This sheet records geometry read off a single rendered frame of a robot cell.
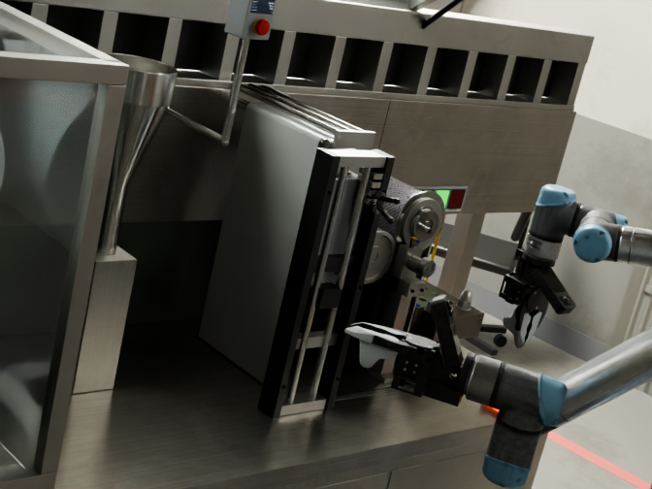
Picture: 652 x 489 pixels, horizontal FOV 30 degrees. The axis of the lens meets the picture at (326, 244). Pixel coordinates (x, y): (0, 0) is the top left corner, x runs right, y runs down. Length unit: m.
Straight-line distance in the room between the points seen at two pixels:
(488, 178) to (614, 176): 2.52
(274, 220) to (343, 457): 0.50
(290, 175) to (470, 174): 0.91
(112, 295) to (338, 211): 0.45
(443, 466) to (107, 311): 0.81
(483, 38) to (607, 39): 2.73
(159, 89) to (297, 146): 0.38
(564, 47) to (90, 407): 1.71
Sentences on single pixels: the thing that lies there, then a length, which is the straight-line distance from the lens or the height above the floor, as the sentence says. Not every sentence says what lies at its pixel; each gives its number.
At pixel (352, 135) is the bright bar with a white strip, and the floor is 1.45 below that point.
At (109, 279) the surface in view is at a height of 1.13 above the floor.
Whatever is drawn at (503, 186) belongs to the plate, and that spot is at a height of 1.22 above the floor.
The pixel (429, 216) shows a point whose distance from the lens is 2.64.
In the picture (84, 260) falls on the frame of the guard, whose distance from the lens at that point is 1.86.
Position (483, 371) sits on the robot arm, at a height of 1.24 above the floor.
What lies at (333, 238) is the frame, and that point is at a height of 1.26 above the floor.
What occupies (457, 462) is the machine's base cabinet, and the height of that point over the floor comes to 0.80.
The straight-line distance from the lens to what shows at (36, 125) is 1.76.
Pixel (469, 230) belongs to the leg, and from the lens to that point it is 3.60.
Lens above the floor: 1.93
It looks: 17 degrees down
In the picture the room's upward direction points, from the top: 13 degrees clockwise
